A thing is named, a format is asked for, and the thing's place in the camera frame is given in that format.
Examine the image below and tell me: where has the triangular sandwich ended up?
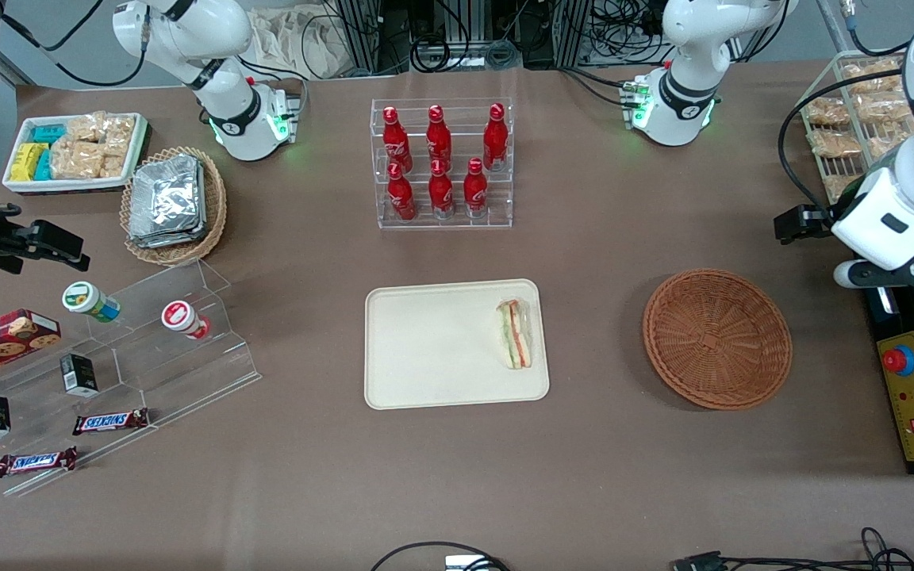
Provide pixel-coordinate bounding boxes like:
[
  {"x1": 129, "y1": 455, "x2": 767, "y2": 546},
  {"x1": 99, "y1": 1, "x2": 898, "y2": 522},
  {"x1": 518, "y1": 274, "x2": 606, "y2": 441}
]
[{"x1": 495, "y1": 299, "x2": 536, "y2": 370}]

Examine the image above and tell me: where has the brown wicker basket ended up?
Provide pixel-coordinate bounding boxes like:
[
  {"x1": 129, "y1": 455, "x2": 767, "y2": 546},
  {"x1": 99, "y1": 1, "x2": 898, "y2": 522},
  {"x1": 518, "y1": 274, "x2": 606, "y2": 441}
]
[{"x1": 642, "y1": 268, "x2": 793, "y2": 411}]

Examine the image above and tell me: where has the light wicker basket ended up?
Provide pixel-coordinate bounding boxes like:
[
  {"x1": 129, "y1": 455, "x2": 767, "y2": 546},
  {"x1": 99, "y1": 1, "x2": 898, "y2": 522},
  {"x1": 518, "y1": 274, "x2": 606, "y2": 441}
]
[{"x1": 119, "y1": 146, "x2": 229, "y2": 266}]

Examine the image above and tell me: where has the beige plastic tray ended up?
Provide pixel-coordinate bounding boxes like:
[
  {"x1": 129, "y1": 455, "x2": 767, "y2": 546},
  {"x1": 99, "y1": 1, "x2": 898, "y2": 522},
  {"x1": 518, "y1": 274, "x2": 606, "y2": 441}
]
[{"x1": 364, "y1": 278, "x2": 551, "y2": 411}]

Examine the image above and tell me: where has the brown snack bag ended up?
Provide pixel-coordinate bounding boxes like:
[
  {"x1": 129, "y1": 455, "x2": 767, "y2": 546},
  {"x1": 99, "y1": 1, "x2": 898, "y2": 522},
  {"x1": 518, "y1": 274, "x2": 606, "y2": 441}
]
[
  {"x1": 842, "y1": 57, "x2": 902, "y2": 90},
  {"x1": 805, "y1": 97, "x2": 854, "y2": 128},
  {"x1": 822, "y1": 173, "x2": 861, "y2": 201},
  {"x1": 854, "y1": 91, "x2": 914, "y2": 124},
  {"x1": 808, "y1": 129, "x2": 862, "y2": 158}
]

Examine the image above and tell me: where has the green sunflower lid cup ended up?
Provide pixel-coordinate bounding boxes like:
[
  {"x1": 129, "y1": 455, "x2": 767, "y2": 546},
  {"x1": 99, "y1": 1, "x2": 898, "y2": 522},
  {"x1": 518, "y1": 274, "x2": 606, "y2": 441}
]
[{"x1": 62, "y1": 282, "x2": 121, "y2": 324}]

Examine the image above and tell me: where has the white rectangular snack bin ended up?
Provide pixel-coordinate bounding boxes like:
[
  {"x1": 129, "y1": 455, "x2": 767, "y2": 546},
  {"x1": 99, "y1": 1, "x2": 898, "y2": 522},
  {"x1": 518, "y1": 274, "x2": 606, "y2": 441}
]
[{"x1": 2, "y1": 113, "x2": 148, "y2": 195}]

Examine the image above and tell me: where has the yellow snack packet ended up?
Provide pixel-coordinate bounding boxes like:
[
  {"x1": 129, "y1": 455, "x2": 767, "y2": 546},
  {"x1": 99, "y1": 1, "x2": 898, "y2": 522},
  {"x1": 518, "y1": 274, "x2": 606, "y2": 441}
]
[{"x1": 10, "y1": 143, "x2": 49, "y2": 182}]

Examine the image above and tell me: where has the red tartan cookie box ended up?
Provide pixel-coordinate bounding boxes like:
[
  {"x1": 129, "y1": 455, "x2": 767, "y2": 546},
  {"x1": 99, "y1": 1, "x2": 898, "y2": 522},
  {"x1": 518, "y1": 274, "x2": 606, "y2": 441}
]
[{"x1": 0, "y1": 308, "x2": 61, "y2": 375}]

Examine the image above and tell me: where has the foil wrapped packet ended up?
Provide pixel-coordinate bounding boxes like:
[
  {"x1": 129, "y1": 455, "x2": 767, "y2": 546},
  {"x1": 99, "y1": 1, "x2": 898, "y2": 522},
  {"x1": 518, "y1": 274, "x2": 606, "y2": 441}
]
[
  {"x1": 130, "y1": 155, "x2": 205, "y2": 239},
  {"x1": 129, "y1": 226, "x2": 208, "y2": 249}
]

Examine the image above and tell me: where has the red lid yoghurt cup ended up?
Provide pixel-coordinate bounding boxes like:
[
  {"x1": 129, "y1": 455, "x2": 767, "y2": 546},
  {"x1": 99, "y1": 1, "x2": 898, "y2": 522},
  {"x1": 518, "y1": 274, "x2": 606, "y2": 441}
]
[{"x1": 161, "y1": 300, "x2": 212, "y2": 340}]

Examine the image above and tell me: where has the red emergency stop button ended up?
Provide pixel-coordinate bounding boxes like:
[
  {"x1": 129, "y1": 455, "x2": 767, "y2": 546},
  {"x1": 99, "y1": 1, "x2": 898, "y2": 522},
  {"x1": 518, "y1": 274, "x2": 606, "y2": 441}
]
[{"x1": 882, "y1": 344, "x2": 914, "y2": 378}]

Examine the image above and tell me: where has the Snickers chocolate bar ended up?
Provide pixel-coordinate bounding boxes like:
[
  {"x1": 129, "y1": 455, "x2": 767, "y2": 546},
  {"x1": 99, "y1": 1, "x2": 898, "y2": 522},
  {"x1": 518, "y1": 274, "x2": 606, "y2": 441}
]
[
  {"x1": 72, "y1": 408, "x2": 150, "y2": 436},
  {"x1": 0, "y1": 446, "x2": 79, "y2": 478}
]

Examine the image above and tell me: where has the clear acrylic tiered shelf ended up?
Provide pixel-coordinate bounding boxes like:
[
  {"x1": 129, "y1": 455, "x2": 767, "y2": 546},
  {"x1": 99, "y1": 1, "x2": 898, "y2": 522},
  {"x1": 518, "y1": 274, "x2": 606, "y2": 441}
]
[{"x1": 0, "y1": 258, "x2": 262, "y2": 499}]

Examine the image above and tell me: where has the red cola bottle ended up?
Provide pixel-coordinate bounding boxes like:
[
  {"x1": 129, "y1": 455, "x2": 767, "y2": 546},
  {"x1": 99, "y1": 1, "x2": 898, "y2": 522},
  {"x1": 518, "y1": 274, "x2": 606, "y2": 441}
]
[
  {"x1": 428, "y1": 159, "x2": 455, "y2": 219},
  {"x1": 463, "y1": 157, "x2": 490, "y2": 217},
  {"x1": 382, "y1": 107, "x2": 413, "y2": 171},
  {"x1": 425, "y1": 105, "x2": 453, "y2": 169},
  {"x1": 482, "y1": 103, "x2": 509, "y2": 171},
  {"x1": 387, "y1": 163, "x2": 417, "y2": 221}
]

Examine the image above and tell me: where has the clear acrylic bottle rack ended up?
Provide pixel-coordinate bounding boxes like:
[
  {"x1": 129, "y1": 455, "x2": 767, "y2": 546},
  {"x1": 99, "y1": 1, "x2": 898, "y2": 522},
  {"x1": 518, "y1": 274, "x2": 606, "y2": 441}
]
[{"x1": 370, "y1": 97, "x2": 515, "y2": 231}]

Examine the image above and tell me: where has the white wire rack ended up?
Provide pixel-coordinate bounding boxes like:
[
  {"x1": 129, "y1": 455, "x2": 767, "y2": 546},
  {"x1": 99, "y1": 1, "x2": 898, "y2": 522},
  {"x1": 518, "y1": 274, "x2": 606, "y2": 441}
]
[{"x1": 800, "y1": 49, "x2": 914, "y2": 207}]

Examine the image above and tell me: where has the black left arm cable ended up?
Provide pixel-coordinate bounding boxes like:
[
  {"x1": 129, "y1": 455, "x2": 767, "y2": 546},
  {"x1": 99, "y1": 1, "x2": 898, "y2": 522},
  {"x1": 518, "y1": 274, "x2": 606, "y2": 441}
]
[{"x1": 777, "y1": 70, "x2": 904, "y2": 217}]

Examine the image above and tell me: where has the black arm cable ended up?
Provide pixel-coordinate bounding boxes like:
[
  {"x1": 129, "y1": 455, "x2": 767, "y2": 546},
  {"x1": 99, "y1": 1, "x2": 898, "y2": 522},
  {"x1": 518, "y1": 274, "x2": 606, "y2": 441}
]
[
  {"x1": 0, "y1": 0, "x2": 150, "y2": 88},
  {"x1": 777, "y1": 70, "x2": 904, "y2": 217}
]

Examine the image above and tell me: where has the grey metal wrist bracket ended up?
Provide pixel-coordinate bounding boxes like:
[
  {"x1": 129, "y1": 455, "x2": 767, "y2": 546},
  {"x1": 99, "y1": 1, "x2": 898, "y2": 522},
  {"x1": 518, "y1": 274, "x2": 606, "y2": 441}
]
[{"x1": 850, "y1": 236, "x2": 914, "y2": 291}]

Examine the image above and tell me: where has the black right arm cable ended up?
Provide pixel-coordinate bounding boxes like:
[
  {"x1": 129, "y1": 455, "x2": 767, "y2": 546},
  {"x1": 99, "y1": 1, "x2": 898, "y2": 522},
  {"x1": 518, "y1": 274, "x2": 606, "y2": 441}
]
[{"x1": 0, "y1": 0, "x2": 150, "y2": 88}]

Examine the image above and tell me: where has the aluminium frame post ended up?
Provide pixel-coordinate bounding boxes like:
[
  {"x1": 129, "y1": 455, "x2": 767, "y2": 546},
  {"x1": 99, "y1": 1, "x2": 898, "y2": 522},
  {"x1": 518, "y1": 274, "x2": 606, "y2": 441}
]
[
  {"x1": 552, "y1": 0, "x2": 593, "y2": 68},
  {"x1": 334, "y1": 0, "x2": 382, "y2": 76}
]

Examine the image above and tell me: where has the black tangled floor cable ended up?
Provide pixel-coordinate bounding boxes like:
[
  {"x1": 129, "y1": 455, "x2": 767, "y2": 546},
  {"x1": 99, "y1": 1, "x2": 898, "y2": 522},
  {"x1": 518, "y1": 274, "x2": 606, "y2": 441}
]
[{"x1": 723, "y1": 527, "x2": 914, "y2": 571}]

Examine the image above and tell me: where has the black cable connector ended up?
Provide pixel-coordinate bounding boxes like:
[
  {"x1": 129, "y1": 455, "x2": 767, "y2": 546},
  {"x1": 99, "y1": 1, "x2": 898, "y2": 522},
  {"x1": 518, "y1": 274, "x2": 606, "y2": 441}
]
[{"x1": 671, "y1": 550, "x2": 726, "y2": 571}]

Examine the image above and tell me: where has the black background cable bundle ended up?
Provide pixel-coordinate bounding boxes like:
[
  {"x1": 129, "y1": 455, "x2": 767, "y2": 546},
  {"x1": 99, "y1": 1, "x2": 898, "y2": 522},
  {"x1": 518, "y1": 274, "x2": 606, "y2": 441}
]
[{"x1": 405, "y1": 0, "x2": 553, "y2": 74}]

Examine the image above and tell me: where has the black looped floor cable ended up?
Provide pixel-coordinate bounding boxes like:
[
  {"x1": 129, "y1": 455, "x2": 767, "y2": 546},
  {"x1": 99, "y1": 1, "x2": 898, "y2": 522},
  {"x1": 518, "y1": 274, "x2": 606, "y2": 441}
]
[{"x1": 370, "y1": 541, "x2": 509, "y2": 571}]

